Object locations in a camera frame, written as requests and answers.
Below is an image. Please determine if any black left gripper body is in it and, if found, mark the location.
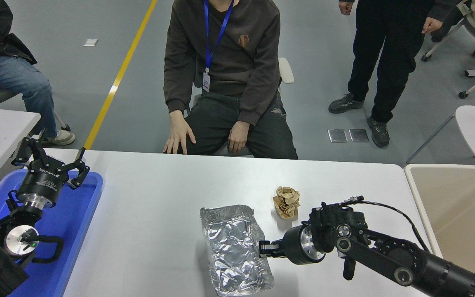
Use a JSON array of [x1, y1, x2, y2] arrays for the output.
[[16, 162, 70, 205]]

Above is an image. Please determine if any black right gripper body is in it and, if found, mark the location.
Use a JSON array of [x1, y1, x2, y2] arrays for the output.
[[281, 225, 306, 265]]

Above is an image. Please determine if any foil tray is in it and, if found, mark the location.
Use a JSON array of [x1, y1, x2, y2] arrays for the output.
[[200, 204, 275, 297]]

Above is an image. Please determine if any tan paper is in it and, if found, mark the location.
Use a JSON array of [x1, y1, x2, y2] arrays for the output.
[[273, 186, 301, 219]]

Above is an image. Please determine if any lanyard person's right hand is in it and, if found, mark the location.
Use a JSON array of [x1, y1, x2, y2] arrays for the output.
[[163, 110, 197, 155]]

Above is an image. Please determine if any lanyard person's left hand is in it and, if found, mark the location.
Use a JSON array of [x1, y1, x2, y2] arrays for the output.
[[228, 121, 250, 155]]

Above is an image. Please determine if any standing person's left hand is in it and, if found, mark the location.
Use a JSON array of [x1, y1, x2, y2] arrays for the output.
[[422, 16, 443, 34]]

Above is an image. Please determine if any blue plastic tray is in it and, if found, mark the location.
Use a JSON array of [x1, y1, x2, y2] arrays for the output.
[[0, 168, 104, 297]]

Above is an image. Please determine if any seated person in jeans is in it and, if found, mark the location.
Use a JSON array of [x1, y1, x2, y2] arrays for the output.
[[0, 0, 76, 146]]

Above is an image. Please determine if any large pale bin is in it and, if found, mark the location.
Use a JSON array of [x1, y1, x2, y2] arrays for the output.
[[403, 164, 475, 289]]

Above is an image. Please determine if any standing person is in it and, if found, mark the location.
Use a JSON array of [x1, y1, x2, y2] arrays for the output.
[[328, 0, 444, 148]]

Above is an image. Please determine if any dark jacket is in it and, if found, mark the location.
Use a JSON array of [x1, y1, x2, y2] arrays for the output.
[[430, 0, 466, 43]]

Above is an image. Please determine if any seated person with lanyard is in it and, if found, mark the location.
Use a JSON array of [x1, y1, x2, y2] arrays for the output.
[[162, 0, 299, 160]]

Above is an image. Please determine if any blue lanyard with badge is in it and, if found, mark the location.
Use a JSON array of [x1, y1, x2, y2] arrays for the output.
[[202, 0, 235, 93]]

